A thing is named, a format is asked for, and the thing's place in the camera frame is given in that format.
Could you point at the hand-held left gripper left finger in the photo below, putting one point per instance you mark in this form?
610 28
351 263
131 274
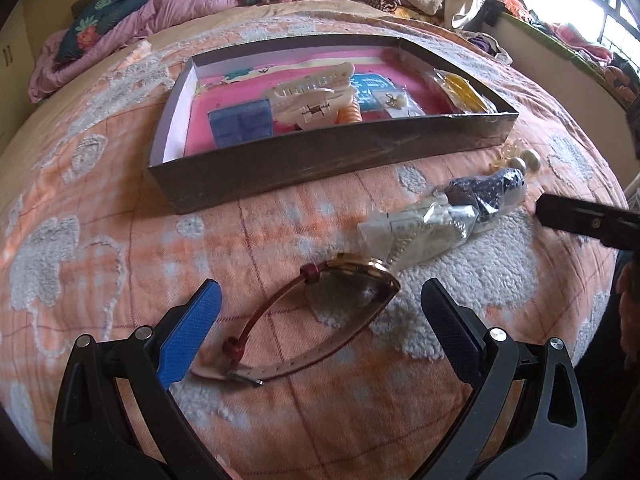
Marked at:
192 330

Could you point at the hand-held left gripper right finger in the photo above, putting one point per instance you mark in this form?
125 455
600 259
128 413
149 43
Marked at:
450 330

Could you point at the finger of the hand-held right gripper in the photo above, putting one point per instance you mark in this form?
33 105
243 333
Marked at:
580 215

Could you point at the yellow item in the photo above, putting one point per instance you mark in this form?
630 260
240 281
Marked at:
462 91

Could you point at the small blue box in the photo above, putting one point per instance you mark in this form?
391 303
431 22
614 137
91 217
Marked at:
240 122

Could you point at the brown cardboard box pink inside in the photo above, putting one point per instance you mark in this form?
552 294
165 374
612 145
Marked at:
320 157

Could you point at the clear packet with earrings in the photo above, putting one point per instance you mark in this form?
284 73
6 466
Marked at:
395 101

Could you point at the orange hair clip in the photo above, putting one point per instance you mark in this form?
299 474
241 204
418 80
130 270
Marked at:
350 112

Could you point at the cream hair claw clip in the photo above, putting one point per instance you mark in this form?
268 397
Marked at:
310 95

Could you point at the pearl and gold ornament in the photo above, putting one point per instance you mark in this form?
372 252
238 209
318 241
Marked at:
522 160

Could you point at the orange plaid cloud blanket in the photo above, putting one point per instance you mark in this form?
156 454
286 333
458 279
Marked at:
100 220

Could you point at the clothes on windowsill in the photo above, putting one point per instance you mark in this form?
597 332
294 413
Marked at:
575 40

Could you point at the bag of clothes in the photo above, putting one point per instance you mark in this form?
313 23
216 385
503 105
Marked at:
487 42

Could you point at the purple quilt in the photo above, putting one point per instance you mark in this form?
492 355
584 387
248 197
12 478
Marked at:
165 10

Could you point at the cream wardrobe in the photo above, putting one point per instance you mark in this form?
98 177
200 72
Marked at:
12 50

